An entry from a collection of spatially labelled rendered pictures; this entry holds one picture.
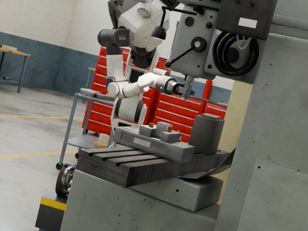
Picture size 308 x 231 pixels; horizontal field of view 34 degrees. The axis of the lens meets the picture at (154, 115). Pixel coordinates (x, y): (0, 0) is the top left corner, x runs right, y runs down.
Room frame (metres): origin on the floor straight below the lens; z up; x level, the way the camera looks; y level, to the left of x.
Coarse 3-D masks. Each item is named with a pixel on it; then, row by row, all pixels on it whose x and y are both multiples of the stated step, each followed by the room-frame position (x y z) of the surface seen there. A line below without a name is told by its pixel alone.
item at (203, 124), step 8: (200, 120) 2.69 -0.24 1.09; (208, 120) 2.68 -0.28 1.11; (216, 120) 2.70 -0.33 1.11; (224, 120) 2.86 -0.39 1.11; (192, 128) 2.70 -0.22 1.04; (200, 128) 2.69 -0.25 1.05; (208, 128) 2.67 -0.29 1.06; (216, 128) 2.70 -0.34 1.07; (192, 136) 2.70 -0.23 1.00; (200, 136) 2.68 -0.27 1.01; (208, 136) 2.67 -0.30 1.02; (216, 136) 2.75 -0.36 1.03; (192, 144) 2.69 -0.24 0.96; (200, 144) 2.68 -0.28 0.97; (208, 144) 2.67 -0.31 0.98; (216, 144) 2.81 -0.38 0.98; (200, 152) 2.68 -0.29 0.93; (208, 152) 2.66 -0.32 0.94
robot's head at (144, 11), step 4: (148, 0) 2.76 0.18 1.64; (152, 0) 2.81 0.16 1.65; (140, 4) 2.74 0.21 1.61; (144, 4) 2.74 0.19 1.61; (148, 4) 2.75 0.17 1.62; (140, 8) 2.73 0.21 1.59; (144, 8) 2.72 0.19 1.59; (148, 8) 2.74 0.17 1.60; (140, 12) 2.76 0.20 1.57; (144, 12) 2.75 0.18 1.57; (148, 12) 2.74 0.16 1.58
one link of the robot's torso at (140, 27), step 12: (120, 0) 2.89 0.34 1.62; (132, 0) 2.89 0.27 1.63; (156, 0) 2.90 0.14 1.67; (120, 12) 2.85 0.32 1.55; (132, 12) 2.85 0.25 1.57; (156, 12) 2.85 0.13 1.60; (168, 12) 2.89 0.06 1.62; (120, 24) 2.86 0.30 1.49; (132, 24) 2.80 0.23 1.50; (144, 24) 2.81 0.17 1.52; (156, 24) 2.85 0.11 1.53; (168, 24) 2.93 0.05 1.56; (132, 36) 2.83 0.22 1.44; (144, 36) 2.82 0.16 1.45; (132, 48) 3.00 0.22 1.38; (144, 48) 2.95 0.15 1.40
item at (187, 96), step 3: (183, 87) 2.46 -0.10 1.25; (186, 87) 2.45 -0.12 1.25; (189, 87) 2.45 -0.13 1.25; (189, 90) 2.46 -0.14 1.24; (183, 93) 2.46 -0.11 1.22; (189, 93) 2.46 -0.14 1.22; (180, 96) 2.47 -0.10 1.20; (183, 96) 2.45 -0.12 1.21; (186, 96) 2.45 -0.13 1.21; (189, 96) 2.47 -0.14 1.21
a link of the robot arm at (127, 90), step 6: (120, 84) 2.76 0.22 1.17; (126, 84) 2.80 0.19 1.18; (132, 84) 2.72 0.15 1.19; (120, 90) 2.75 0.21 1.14; (126, 90) 2.73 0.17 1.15; (132, 90) 2.70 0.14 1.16; (138, 90) 2.68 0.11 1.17; (120, 96) 2.76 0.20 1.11; (126, 96) 2.74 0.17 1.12; (132, 96) 2.74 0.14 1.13
